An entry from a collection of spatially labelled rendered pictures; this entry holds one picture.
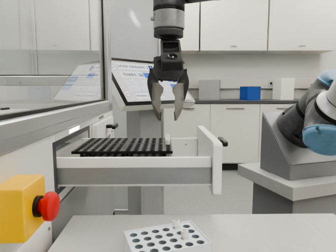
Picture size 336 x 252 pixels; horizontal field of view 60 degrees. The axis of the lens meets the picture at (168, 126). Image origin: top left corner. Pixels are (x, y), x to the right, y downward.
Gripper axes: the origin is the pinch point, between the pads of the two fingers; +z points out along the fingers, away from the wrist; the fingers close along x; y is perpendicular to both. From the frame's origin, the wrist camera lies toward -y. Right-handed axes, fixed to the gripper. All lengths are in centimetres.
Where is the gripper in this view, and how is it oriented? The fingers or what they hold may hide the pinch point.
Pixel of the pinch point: (167, 115)
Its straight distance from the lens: 70.2
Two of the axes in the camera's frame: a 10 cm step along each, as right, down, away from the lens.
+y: -0.2, -1.2, 9.9
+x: -10.0, -0.1, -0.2
